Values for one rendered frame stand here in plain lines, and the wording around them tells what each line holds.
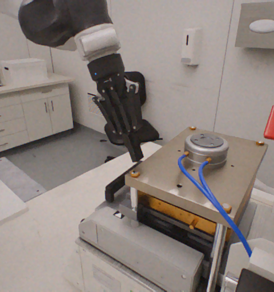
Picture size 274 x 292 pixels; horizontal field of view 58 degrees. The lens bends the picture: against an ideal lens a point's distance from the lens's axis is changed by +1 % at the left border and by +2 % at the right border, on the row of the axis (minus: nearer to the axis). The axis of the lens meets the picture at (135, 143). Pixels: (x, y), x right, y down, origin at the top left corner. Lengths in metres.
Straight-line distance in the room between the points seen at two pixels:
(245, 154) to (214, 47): 1.56
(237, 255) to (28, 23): 0.53
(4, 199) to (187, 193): 0.77
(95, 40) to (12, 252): 0.63
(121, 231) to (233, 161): 0.24
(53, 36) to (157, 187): 0.36
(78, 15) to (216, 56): 1.58
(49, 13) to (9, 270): 0.64
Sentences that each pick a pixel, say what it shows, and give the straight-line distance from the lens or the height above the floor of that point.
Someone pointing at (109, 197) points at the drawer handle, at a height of 0.99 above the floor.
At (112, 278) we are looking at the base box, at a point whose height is 0.88.
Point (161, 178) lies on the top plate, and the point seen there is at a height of 1.11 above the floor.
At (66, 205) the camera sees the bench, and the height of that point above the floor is 0.75.
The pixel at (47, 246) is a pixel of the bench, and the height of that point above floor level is 0.75.
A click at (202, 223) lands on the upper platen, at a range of 0.44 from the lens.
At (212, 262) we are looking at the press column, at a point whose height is 1.01.
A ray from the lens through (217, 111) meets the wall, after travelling 2.09.
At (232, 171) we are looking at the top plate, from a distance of 0.46.
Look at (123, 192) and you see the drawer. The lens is 0.62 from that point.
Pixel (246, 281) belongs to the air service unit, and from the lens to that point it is 0.33.
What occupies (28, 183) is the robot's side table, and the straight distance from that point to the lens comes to 1.12.
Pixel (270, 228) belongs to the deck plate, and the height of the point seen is 0.93.
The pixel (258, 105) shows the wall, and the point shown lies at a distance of 1.96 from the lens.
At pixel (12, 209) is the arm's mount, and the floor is 0.77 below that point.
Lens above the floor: 1.34
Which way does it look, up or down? 26 degrees down
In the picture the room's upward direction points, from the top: straight up
